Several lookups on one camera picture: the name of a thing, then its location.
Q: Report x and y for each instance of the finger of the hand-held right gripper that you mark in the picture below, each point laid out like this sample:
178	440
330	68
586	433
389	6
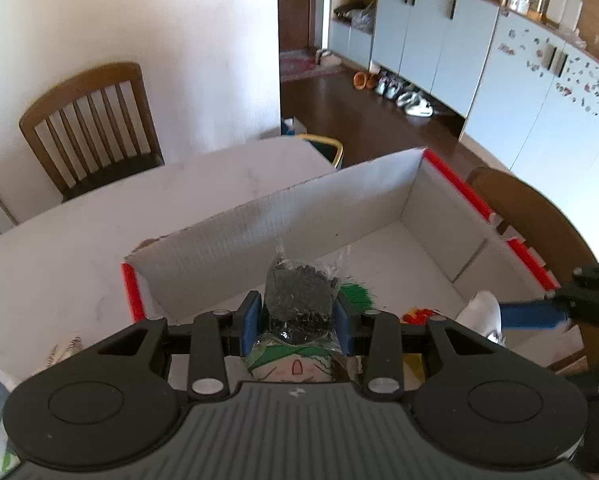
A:
534	314

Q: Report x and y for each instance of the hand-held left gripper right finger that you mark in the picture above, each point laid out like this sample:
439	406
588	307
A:
343	322

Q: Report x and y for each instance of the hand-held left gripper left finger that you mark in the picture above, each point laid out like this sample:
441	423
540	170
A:
249	320

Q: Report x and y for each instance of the green tassel with red ornament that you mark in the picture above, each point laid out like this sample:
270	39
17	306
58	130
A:
357	294

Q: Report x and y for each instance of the white figurine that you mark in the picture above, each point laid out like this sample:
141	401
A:
482	310

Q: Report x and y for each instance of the clear packet of black tea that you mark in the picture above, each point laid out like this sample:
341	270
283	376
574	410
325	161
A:
299	290

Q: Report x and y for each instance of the green-haired cartoon card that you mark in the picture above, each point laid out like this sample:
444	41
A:
299	367

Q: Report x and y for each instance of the red shoe box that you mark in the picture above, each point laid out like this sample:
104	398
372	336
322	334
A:
304	210

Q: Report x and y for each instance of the silver foil packet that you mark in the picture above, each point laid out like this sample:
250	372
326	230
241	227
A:
64	352

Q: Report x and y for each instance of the wooden round-back chair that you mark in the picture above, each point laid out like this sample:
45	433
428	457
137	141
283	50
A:
529	210

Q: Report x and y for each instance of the trash bin with yellow rim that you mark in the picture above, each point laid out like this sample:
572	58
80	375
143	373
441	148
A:
327	152

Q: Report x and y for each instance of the row of pale shoes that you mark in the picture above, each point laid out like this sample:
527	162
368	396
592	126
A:
404	97

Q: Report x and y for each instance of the orange slippers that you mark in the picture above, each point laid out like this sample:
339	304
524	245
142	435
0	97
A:
365	80

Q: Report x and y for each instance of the patterned doormat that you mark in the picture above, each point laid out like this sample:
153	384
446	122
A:
309	66

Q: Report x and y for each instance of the white slippers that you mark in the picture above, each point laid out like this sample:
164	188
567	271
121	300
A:
329	57

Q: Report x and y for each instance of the wooden slat-back chair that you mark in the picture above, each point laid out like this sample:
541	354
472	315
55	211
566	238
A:
79	80

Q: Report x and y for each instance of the pale blue cabinet unit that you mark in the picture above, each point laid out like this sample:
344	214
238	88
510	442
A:
429	35

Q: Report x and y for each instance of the grey plastic bag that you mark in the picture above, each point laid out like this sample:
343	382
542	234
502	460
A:
364	17

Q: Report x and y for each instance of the white canister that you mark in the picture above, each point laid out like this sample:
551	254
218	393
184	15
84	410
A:
564	7

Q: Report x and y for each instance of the dark shoes in cubby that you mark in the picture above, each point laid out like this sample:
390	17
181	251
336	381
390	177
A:
347	11

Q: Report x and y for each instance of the dark brown door frame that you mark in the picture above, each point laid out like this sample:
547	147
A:
294	5

